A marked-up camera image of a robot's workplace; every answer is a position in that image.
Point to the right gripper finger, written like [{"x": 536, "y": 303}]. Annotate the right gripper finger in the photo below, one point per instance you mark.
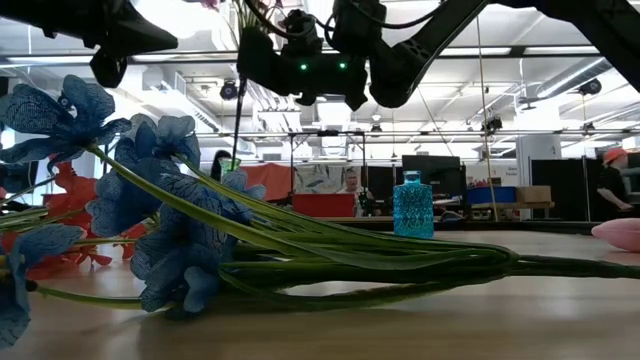
[{"x": 257, "y": 60}]

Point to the blue artificial flower bunch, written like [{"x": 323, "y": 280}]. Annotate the blue artificial flower bunch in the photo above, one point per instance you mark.
[{"x": 190, "y": 240}]

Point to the red artificial flower bunch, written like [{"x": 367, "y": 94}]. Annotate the red artificial flower bunch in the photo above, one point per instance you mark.
[{"x": 75, "y": 195}]

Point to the pink artificial tulip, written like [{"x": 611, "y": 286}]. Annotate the pink artificial tulip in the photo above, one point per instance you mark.
[{"x": 620, "y": 234}]

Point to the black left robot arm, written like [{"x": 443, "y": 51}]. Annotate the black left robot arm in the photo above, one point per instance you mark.
[{"x": 75, "y": 20}]

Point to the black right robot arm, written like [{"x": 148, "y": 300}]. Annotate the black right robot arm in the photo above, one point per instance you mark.
[{"x": 415, "y": 65}]

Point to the green glass vase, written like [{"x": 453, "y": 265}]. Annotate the green glass vase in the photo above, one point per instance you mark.
[{"x": 229, "y": 166}]

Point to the blue glass vase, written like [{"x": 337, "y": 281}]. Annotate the blue glass vase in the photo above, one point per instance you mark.
[{"x": 413, "y": 210}]

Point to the leaf-print panel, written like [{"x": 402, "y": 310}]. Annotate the leaf-print panel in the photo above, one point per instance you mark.
[{"x": 315, "y": 180}]

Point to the person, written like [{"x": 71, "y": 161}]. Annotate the person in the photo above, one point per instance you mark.
[
  {"x": 610, "y": 185},
  {"x": 217, "y": 162},
  {"x": 352, "y": 182}
]

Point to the orange partition panel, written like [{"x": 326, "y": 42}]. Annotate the orange partition panel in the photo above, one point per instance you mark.
[{"x": 272, "y": 180}]

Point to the black partition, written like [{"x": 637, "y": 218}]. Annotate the black partition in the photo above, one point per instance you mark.
[
  {"x": 565, "y": 190},
  {"x": 382, "y": 185}
]

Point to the red plastic bin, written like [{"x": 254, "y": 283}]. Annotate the red plastic bin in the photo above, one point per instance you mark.
[{"x": 322, "y": 205}]

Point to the black computer monitor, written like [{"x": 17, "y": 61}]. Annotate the black computer monitor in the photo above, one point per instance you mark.
[{"x": 435, "y": 172}]

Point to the thin hanging pole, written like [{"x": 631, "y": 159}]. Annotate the thin hanging pole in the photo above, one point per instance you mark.
[{"x": 485, "y": 100}]

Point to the blue plastic bin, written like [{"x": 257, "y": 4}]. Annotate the blue plastic bin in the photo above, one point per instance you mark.
[{"x": 490, "y": 195}]

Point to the wooden shelf board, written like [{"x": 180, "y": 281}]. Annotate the wooden shelf board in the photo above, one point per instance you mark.
[{"x": 510, "y": 205}]

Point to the white pillar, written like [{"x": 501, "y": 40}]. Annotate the white pillar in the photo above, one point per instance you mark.
[{"x": 537, "y": 150}]

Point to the cardboard box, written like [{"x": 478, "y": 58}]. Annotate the cardboard box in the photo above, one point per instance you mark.
[{"x": 534, "y": 194}]

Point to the dark monitor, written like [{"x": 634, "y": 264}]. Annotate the dark monitor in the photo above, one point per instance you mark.
[{"x": 17, "y": 177}]

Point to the black ceiling-hung camera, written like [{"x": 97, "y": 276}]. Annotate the black ceiling-hung camera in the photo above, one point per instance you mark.
[
  {"x": 492, "y": 124},
  {"x": 229, "y": 91},
  {"x": 591, "y": 87}
]

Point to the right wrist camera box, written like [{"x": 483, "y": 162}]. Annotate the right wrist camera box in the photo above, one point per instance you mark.
[{"x": 300, "y": 30}]

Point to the black overhead rig frame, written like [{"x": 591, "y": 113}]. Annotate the black overhead rig frame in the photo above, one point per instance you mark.
[{"x": 327, "y": 133}]

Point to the grey ceiling duct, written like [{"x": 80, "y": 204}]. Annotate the grey ceiling duct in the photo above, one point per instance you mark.
[{"x": 575, "y": 77}]

